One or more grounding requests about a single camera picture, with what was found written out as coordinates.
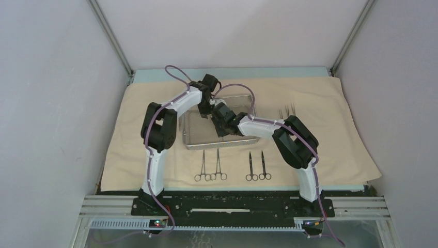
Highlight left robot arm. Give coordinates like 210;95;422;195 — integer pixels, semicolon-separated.
140;74;221;215

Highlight metal hemostat clamp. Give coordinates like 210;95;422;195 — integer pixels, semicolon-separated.
210;148;228;181
194;150;212;182

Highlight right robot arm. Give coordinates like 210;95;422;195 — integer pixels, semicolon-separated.
211;102;321;216

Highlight beige cloth wrap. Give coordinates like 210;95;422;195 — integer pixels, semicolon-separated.
101;76;381;191

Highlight metal surgical instrument tray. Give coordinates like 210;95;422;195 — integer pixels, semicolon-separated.
179;95;259;150

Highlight metal surgical scissors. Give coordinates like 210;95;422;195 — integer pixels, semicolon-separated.
259;150;272;180

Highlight aluminium frame rail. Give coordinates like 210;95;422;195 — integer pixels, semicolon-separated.
80;195;390;232

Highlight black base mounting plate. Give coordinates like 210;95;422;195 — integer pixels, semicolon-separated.
132;190;335;218

